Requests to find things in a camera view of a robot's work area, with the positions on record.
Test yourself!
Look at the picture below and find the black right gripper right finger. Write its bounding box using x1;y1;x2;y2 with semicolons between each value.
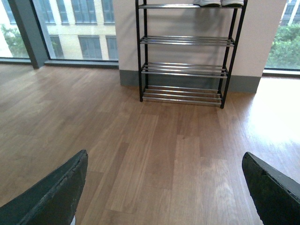
242;152;300;225

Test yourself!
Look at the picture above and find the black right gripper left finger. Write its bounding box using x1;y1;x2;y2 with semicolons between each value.
0;150;88;225

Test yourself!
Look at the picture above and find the grey sneaker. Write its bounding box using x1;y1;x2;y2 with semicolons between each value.
221;0;244;7
194;0;221;7

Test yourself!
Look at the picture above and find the black metal shoe rack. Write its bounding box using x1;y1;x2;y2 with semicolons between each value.
135;0;248;108

